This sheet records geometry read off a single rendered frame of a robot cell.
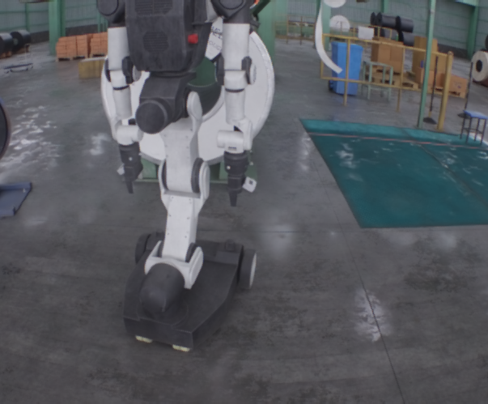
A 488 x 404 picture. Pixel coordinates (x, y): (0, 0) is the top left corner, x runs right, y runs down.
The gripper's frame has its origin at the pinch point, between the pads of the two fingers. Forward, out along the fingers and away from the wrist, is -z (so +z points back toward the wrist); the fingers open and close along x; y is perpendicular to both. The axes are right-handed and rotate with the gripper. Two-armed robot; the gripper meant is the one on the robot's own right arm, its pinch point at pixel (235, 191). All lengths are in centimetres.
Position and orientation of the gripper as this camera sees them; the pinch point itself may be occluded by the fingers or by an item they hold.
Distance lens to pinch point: 157.5
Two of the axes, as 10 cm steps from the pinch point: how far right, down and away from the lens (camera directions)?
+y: -9.8, -1.1, 1.7
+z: -0.1, -7.9, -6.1
